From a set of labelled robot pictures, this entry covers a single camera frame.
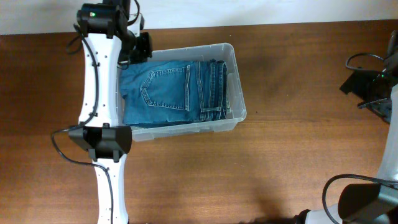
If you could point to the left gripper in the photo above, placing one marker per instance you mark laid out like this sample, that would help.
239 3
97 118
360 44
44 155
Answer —
143 50

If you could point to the dark blue jeans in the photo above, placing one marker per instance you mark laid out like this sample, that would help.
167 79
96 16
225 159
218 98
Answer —
166 93

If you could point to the clear plastic storage bin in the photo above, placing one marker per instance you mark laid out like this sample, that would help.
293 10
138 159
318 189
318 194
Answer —
236 107

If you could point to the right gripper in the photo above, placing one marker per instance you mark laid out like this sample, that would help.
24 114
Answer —
351 84

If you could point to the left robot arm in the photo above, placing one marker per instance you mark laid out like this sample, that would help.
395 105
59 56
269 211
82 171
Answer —
112 39

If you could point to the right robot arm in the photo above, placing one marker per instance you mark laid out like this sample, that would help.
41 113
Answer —
372 199

